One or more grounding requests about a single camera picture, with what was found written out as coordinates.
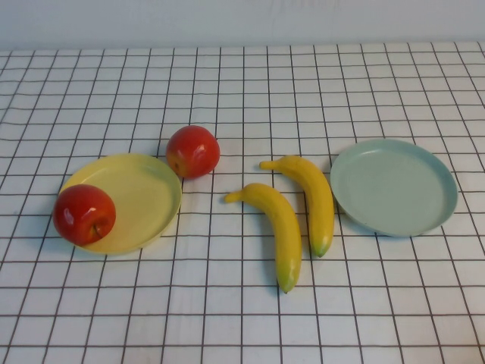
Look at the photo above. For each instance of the red apple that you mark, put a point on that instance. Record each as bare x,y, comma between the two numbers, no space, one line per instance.
83,214
193,151

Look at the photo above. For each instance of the yellow banana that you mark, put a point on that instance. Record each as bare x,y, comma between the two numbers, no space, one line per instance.
282,227
316,197

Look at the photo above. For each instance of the yellow round plate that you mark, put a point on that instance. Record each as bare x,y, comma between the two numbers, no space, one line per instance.
144,197

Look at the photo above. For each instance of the pale blue-green round plate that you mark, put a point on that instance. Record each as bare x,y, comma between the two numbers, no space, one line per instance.
394,189

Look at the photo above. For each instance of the white grid-pattern tablecloth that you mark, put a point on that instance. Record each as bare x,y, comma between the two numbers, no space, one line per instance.
242,95

